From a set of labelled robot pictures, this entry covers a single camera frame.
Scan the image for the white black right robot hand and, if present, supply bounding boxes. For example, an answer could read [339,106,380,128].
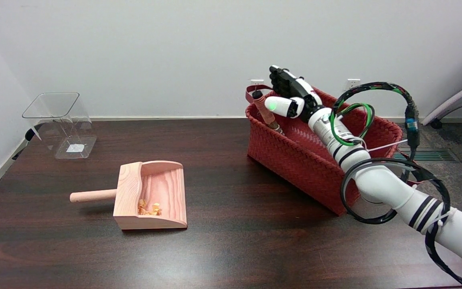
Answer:
[264,65,324,123]

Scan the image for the small brown hand broom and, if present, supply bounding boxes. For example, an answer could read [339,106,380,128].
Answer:
[252,90,284,136]

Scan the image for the red woven basket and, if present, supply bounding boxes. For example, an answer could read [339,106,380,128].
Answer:
[245,84,427,216]

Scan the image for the white zip tie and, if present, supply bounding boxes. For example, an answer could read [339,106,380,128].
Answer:
[364,139,409,153]

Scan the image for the floor vent grille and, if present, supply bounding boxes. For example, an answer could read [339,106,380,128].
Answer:
[395,148,458,163]

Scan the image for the wooden dustpan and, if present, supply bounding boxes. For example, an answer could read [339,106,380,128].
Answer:
[70,161,188,230]

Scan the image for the yellow paper scraps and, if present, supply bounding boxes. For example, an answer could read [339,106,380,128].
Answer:
[137,199,162,216]

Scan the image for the clear plastic container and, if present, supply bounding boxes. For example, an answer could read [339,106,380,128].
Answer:
[22,92,98,160]

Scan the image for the black floor object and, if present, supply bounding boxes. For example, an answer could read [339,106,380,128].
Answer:
[12,128,44,161]

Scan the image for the green cable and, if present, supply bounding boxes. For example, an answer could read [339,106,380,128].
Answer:
[329,103,375,147]

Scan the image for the braided black cable loop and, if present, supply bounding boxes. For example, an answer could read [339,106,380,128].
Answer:
[331,81,421,162]

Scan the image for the plain black cable loop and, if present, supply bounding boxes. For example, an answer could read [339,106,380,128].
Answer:
[340,157,462,289]

